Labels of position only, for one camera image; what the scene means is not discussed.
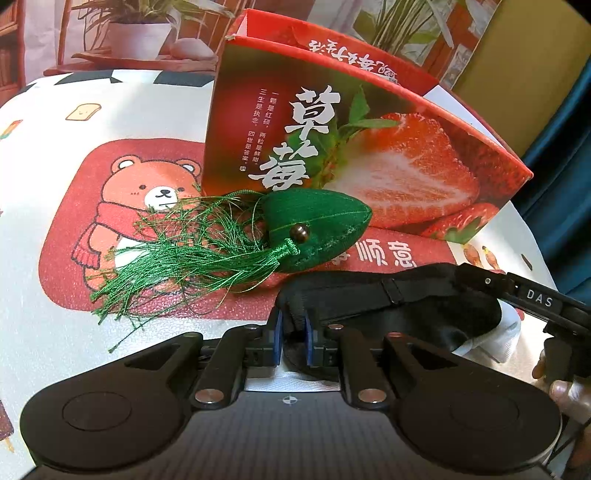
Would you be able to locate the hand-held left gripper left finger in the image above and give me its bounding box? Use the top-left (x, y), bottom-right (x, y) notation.
top-left (122, 307), bottom-right (284, 411)

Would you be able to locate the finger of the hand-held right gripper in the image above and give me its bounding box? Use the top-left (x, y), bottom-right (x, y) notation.
top-left (455, 263), bottom-right (561, 324)

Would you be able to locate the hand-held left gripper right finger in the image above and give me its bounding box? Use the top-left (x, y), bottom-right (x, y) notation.
top-left (302, 314), bottom-right (467, 411)

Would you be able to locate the black eye mask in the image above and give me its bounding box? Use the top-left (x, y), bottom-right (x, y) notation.
top-left (276, 263), bottom-right (503, 381)

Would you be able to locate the red strawberry print cardboard box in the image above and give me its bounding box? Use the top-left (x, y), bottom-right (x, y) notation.
top-left (201, 8), bottom-right (535, 243)

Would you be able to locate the person's right hand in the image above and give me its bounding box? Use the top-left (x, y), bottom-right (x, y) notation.
top-left (531, 351), bottom-right (591, 425)

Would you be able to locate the white cloth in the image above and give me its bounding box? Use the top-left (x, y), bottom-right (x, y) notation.
top-left (450, 302), bottom-right (525, 367)

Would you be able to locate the green tasselled fabric sachet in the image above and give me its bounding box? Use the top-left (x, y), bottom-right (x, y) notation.
top-left (90, 188), bottom-right (373, 354)

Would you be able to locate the teal curtain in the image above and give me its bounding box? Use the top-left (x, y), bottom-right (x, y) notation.
top-left (512, 0), bottom-right (591, 296)

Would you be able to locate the cartoon print tablecloth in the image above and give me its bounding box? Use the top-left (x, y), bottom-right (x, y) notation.
top-left (0, 69), bottom-right (559, 467)

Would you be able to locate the printed room scene backdrop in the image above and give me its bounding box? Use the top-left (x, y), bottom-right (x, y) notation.
top-left (0, 0), bottom-right (504, 90)

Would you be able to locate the thin black cable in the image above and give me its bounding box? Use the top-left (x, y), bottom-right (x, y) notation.
top-left (551, 415), bottom-right (585, 480)

